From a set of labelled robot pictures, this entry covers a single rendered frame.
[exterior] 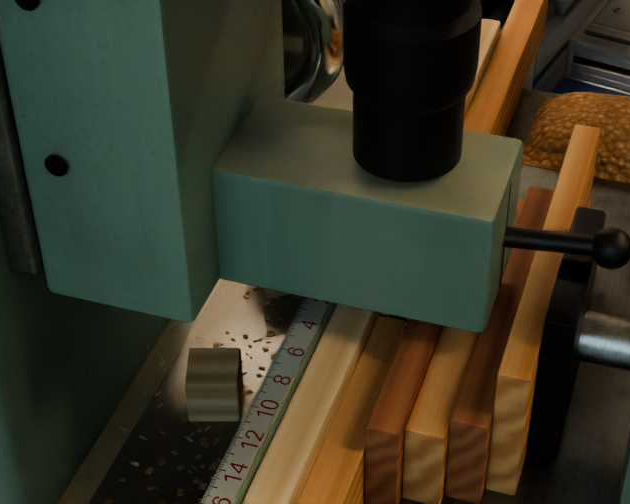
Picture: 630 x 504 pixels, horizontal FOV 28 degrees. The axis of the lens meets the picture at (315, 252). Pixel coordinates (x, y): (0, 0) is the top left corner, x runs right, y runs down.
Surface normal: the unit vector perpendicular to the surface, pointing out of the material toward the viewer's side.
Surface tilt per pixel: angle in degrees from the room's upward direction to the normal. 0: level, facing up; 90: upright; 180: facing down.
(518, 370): 0
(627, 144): 36
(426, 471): 90
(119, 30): 90
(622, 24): 0
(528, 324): 0
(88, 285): 90
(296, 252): 90
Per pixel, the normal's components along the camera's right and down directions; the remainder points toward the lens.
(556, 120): -0.43, -0.77
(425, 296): -0.32, 0.61
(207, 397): -0.01, 0.63
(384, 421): -0.01, -0.77
